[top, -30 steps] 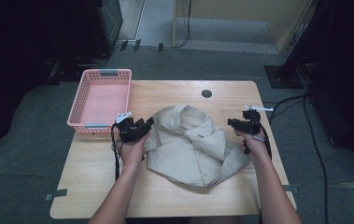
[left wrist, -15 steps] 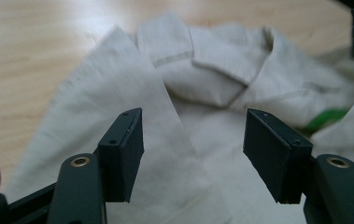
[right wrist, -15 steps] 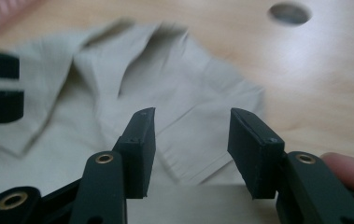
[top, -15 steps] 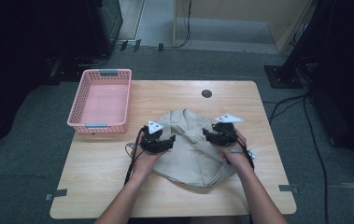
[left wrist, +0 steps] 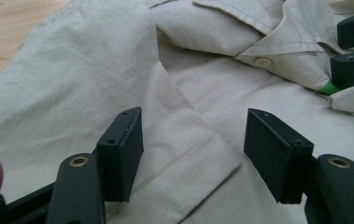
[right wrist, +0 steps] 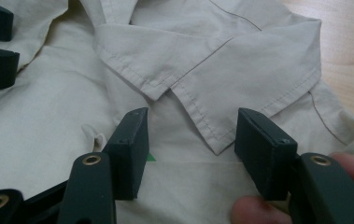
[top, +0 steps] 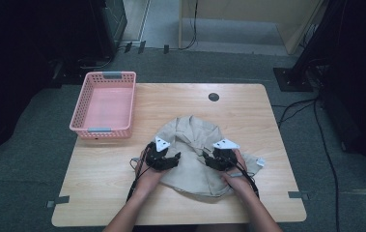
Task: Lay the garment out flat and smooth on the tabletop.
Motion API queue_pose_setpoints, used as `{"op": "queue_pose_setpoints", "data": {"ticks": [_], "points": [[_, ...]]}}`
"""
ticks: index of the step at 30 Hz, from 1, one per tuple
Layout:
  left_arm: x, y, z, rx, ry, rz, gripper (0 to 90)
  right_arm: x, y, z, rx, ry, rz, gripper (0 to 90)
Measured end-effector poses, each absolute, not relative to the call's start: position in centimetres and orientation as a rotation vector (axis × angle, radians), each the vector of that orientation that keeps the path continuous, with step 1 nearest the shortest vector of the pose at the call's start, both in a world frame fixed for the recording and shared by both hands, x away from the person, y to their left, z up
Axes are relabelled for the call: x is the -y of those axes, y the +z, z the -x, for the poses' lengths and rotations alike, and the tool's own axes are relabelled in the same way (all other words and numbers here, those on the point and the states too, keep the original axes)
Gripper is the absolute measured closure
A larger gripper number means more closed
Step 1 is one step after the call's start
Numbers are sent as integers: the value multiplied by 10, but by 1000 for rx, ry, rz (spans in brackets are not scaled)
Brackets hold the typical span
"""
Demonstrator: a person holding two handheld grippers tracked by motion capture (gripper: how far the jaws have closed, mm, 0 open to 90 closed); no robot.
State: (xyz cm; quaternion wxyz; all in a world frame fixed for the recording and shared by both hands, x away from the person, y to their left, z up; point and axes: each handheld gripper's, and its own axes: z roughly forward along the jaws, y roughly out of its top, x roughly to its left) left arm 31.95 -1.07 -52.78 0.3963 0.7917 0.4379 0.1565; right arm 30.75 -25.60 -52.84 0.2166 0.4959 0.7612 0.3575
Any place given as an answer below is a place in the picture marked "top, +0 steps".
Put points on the black metal stand upright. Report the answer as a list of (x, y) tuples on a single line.
[(315, 38)]

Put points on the pink plastic basket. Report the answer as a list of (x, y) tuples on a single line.
[(106, 106)]

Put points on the black stand base plate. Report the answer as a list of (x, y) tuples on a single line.
[(291, 79)]

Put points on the beige jacket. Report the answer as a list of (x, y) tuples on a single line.
[(191, 135)]

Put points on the beige wooden cabinet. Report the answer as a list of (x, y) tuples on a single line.
[(251, 19)]

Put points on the dark cabinet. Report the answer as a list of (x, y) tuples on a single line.
[(109, 25)]

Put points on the person's left hand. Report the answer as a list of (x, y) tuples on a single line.
[(148, 182)]

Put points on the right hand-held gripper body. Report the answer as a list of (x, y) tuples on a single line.
[(224, 154)]

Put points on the dark round table grommet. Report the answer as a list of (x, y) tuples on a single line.
[(213, 97)]

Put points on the grey tape strip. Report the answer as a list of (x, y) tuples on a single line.
[(58, 201), (298, 195)]

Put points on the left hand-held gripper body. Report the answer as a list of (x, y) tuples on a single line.
[(158, 154)]

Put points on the person's right hand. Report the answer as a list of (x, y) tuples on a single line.
[(240, 182)]

